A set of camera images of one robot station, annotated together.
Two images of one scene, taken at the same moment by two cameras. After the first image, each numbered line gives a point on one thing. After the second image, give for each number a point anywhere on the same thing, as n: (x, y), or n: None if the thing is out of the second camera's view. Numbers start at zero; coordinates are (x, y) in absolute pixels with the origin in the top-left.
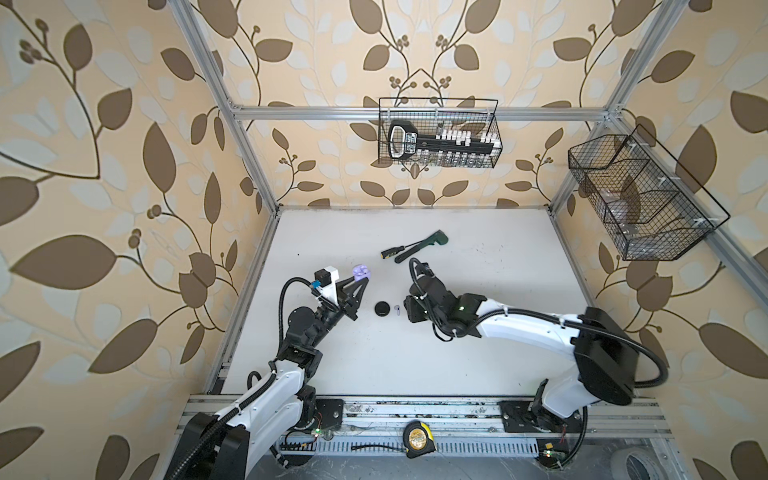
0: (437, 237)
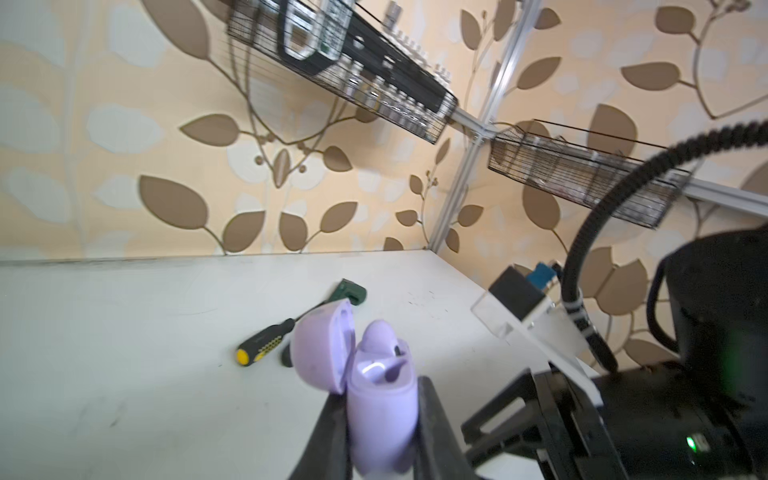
0: (345, 290)
